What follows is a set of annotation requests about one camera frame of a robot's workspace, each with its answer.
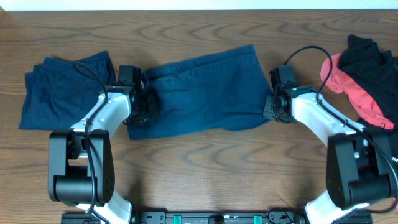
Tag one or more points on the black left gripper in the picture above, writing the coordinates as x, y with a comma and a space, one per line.
153, 111

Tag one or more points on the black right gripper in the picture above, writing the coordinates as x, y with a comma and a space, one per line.
267, 111

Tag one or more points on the navy blue denim shorts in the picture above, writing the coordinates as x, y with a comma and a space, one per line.
226, 90

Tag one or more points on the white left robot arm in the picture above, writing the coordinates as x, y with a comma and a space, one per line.
81, 169

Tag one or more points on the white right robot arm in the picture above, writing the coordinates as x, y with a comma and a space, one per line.
359, 166

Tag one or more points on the red cloth garment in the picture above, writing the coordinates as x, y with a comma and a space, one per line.
363, 103

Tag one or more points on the folded navy blue shorts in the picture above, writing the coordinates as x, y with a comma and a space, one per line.
60, 93

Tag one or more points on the black printed shirt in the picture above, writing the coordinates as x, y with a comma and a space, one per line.
374, 71

